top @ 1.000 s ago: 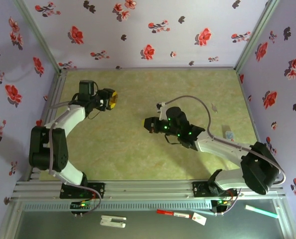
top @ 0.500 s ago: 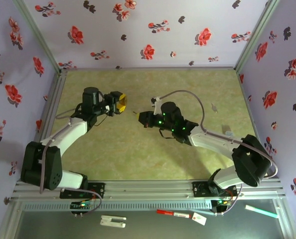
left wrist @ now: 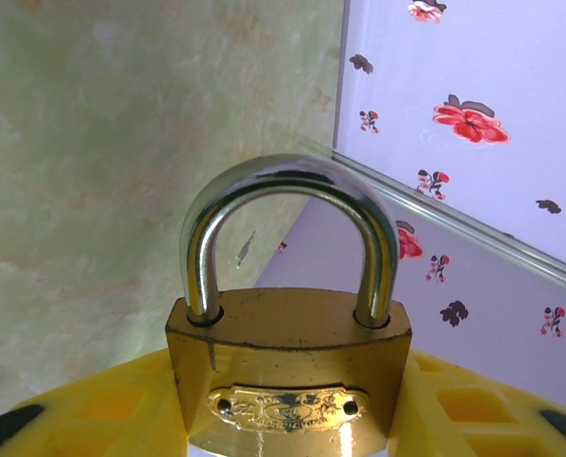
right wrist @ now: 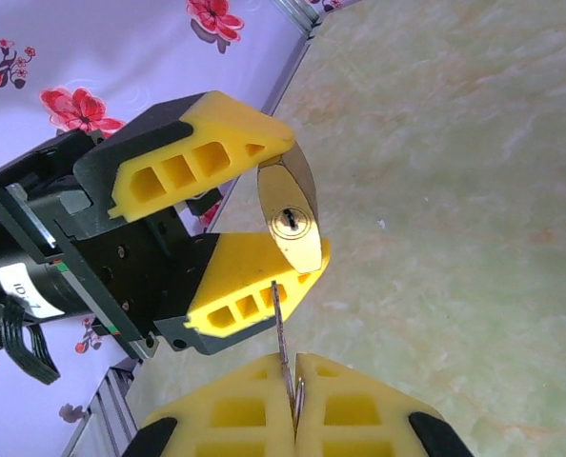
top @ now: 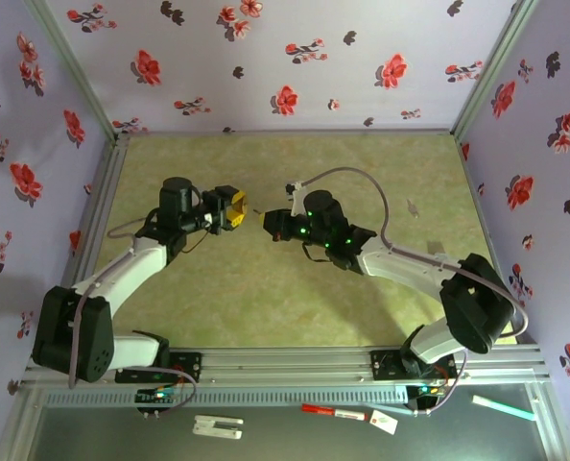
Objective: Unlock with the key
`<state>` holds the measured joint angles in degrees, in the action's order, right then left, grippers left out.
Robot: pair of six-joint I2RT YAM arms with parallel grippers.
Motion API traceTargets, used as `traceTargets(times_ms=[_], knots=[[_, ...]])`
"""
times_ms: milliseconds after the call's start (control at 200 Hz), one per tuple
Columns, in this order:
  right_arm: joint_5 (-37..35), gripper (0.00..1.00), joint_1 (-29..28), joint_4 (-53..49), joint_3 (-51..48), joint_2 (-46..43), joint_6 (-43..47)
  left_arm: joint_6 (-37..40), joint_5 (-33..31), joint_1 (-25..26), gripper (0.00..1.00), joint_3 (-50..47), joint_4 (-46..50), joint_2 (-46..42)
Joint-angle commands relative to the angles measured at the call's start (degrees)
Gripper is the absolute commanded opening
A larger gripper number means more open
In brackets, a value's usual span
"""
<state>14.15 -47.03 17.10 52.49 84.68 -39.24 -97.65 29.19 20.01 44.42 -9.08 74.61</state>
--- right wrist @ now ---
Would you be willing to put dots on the aluminium corner post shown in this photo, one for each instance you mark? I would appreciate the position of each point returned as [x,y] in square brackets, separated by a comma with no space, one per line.
[297,16]

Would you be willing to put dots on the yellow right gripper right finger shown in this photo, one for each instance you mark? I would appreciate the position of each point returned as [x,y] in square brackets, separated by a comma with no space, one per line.
[392,428]

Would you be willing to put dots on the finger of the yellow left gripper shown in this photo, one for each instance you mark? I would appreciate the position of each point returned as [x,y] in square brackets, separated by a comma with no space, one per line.
[216,124]
[245,266]

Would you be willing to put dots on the brass padlock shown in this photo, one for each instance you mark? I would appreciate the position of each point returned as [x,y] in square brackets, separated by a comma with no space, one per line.
[292,238]

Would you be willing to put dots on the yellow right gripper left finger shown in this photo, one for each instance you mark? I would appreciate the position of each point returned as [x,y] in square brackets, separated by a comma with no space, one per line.
[207,428]

